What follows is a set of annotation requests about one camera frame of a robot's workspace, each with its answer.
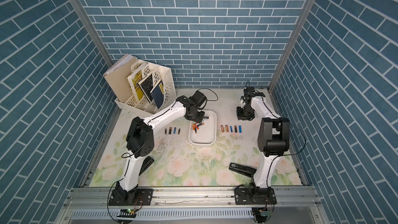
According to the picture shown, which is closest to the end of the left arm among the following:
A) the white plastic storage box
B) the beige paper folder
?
the white plastic storage box

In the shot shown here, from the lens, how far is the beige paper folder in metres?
0.90

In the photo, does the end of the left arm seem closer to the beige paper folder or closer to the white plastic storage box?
the white plastic storage box
